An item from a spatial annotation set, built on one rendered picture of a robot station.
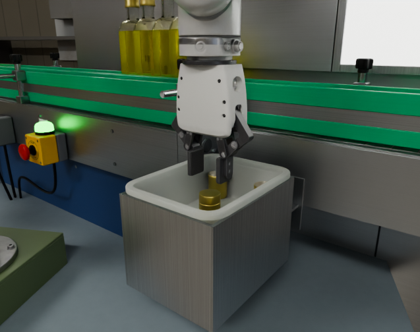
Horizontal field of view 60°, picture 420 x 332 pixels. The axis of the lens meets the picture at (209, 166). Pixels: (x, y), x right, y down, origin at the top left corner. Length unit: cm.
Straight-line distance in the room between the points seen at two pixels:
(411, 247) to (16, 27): 413
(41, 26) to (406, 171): 396
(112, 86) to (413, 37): 59
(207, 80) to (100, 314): 45
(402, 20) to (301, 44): 19
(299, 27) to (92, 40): 76
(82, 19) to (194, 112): 93
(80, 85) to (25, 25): 348
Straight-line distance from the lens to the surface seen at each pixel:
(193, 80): 51
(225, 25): 49
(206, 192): 57
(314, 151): 65
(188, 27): 49
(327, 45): 81
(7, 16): 451
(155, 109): 74
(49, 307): 77
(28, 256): 78
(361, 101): 63
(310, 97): 65
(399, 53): 78
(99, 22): 132
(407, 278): 93
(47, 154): 96
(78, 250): 92
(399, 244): 89
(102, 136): 86
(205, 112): 51
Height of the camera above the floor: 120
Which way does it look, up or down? 18 degrees down
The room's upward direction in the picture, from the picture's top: straight up
